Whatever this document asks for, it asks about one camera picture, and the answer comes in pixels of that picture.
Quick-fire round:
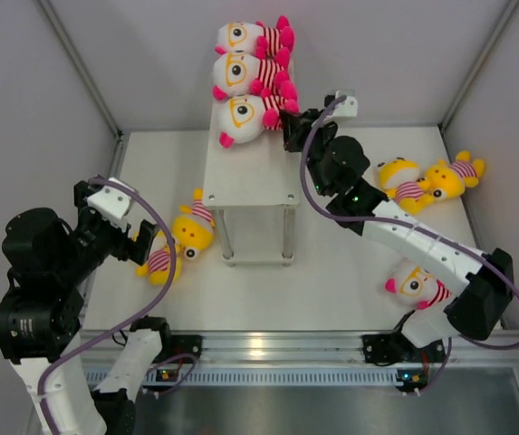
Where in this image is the aluminium front rail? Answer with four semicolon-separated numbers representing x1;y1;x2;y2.
77;329;519;364

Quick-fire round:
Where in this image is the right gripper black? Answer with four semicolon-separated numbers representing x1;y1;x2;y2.
281;109;338;198

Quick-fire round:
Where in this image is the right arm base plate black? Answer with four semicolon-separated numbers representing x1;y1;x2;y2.
361;332;446;366

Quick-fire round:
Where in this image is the yellow plush centre left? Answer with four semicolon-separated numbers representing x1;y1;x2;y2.
136;230;171;285

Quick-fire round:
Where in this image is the white two-tier shelf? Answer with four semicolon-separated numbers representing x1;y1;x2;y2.
203;127;302;266

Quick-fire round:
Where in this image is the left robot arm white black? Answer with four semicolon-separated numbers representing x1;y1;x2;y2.
0;177;174;434

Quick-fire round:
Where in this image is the yellow plush striped top left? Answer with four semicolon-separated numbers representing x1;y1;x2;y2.
172;188;216;260

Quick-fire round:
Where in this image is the white slotted cable duct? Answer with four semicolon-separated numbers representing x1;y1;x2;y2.
84;367;400;387

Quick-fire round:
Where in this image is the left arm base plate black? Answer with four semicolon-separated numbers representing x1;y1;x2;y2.
167;333;203;360

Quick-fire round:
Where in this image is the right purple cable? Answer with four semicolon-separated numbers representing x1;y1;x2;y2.
298;95;519;396

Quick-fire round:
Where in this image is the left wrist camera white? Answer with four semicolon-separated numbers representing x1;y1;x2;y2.
86;186;134;228

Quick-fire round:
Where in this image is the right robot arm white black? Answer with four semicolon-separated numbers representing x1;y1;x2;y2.
282;109;514;360

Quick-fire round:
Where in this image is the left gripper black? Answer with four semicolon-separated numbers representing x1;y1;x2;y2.
53;186;159;285

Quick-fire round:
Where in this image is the white plush pink striped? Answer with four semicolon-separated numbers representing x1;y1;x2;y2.
211;52;298;102
215;15;295;58

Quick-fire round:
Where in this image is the yellow plush right back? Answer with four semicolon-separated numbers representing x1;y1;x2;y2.
425;150;486;201

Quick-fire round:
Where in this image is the yellow plush right front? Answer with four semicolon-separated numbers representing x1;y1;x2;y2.
376;157;435;215

